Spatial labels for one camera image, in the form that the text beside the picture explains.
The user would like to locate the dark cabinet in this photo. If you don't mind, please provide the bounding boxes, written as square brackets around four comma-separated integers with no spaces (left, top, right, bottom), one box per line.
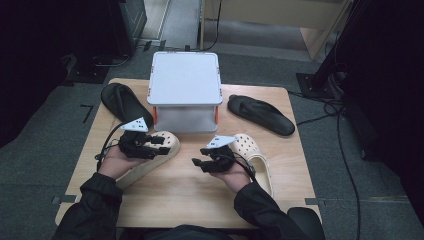
[108,0,148,58]

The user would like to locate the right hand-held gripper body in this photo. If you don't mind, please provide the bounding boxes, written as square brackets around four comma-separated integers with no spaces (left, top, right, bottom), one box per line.
[205,134,240,174]

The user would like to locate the hand-held gripper cable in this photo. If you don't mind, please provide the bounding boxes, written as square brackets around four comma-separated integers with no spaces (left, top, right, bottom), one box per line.
[229,151,258,183]
[94,121,126,172]

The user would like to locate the person's left hand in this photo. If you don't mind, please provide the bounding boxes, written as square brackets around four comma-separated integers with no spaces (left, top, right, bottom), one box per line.
[97,145,148,181]

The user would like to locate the right hand-held gripper cable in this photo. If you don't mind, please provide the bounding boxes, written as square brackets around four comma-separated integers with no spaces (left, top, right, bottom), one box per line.
[229,151,258,183]

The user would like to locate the black floor cable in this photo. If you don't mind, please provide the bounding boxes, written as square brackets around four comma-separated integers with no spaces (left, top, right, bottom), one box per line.
[287,89,364,240]

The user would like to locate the left hand-held gripper cable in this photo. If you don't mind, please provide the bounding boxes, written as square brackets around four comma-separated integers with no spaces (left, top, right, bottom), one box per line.
[94,121,126,172]

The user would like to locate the black metal stand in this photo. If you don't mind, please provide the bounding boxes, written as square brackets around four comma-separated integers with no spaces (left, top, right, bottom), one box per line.
[295,0,366,100]

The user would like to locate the black stand base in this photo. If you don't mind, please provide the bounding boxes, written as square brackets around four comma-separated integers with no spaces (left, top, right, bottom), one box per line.
[65,54,132,85]

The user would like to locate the light wooden cabinet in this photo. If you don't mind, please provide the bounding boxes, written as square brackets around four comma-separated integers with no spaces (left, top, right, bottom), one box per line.
[199,0,355,62]

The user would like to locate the black hanging cable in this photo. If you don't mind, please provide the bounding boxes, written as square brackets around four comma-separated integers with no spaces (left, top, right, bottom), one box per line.
[201,0,223,53]

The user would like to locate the person's right hand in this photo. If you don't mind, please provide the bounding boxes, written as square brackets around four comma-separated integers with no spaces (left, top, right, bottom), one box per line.
[210,164,253,195]

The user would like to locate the cream clog shoe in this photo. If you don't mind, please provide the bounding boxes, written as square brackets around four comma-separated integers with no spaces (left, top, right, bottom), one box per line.
[229,133,275,198]
[114,130,181,190]

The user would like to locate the white plastic shoe box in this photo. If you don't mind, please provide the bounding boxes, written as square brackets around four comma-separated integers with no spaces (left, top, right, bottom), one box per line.
[146,50,224,134]

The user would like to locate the black flip-flop slipper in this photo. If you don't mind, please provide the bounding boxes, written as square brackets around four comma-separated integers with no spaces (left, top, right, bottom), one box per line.
[226,94,297,137]
[100,82,155,130]

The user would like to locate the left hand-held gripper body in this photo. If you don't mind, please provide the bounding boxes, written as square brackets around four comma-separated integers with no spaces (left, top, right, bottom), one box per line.
[118,117,158,160]

